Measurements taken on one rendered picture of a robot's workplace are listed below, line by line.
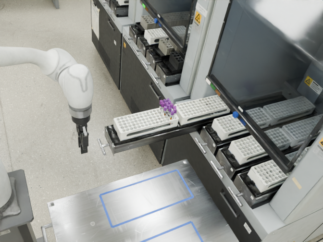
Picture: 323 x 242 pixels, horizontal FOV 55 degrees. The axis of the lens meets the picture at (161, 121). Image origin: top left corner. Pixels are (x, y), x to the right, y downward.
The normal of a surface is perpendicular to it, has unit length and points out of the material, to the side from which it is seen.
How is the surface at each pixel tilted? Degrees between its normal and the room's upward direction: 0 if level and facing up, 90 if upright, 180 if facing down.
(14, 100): 0
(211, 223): 0
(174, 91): 0
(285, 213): 90
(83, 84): 81
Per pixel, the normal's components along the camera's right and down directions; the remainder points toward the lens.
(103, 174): 0.13, -0.70
